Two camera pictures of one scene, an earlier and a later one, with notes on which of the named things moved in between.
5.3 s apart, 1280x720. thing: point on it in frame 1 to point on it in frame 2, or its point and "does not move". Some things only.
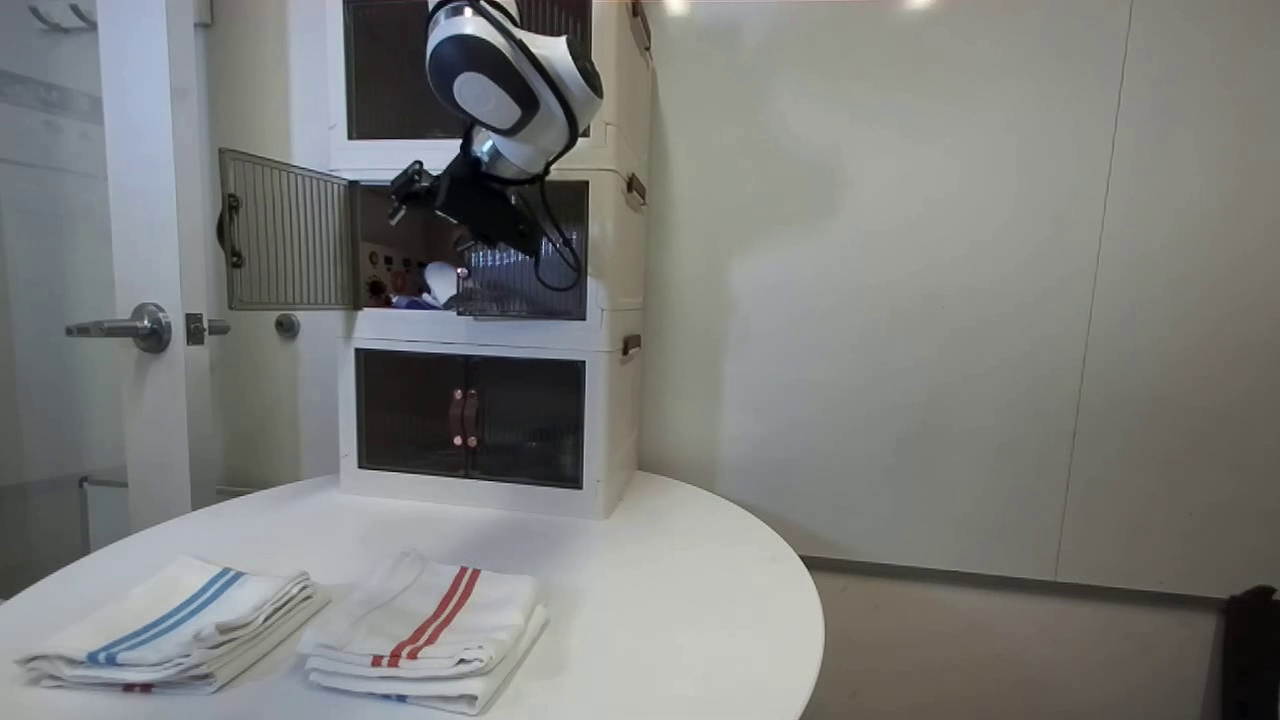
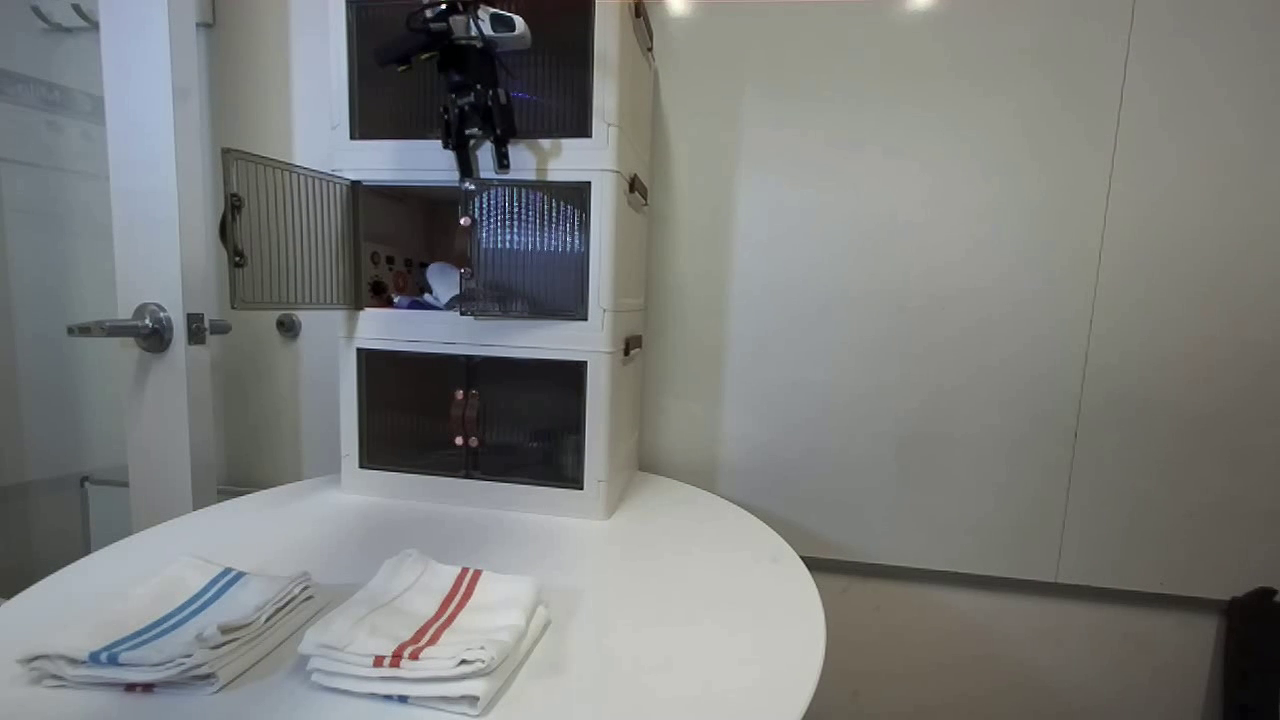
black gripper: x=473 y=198 to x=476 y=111
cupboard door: x=546 y=276 does not move
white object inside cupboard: x=443 y=280 does not move
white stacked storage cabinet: x=463 y=368 does not move
